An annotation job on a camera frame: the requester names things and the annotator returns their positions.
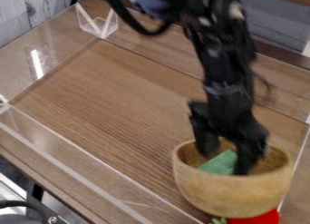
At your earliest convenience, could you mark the red plush strawberry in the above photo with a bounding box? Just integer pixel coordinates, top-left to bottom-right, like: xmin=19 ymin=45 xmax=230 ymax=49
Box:
xmin=226 ymin=209 xmax=279 ymax=224

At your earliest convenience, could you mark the brown wooden bowl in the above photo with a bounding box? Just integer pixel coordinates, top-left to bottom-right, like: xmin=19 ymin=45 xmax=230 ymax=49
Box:
xmin=172 ymin=140 xmax=293 ymax=218

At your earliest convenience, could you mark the black cable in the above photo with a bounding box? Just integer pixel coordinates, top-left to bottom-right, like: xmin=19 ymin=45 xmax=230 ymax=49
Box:
xmin=0 ymin=199 xmax=41 ymax=224

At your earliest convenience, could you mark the clear acrylic corner bracket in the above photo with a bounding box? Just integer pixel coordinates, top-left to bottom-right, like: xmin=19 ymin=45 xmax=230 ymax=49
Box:
xmin=75 ymin=4 xmax=119 ymax=39

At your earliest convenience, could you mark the clear acrylic enclosure wall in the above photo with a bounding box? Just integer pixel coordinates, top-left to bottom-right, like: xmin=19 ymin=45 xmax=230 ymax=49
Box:
xmin=0 ymin=2 xmax=310 ymax=224

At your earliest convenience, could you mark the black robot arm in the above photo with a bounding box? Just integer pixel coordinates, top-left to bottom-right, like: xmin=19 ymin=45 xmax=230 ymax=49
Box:
xmin=106 ymin=0 xmax=269 ymax=175

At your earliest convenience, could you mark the black metal table leg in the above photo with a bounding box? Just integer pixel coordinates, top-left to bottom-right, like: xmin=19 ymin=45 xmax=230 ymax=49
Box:
xmin=24 ymin=181 xmax=71 ymax=224

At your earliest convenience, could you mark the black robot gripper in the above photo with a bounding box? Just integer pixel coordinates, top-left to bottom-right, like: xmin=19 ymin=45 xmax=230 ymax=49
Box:
xmin=187 ymin=82 xmax=271 ymax=176

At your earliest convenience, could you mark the green rectangular block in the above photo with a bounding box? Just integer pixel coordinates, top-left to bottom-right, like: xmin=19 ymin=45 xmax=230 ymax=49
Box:
xmin=199 ymin=150 xmax=238 ymax=175

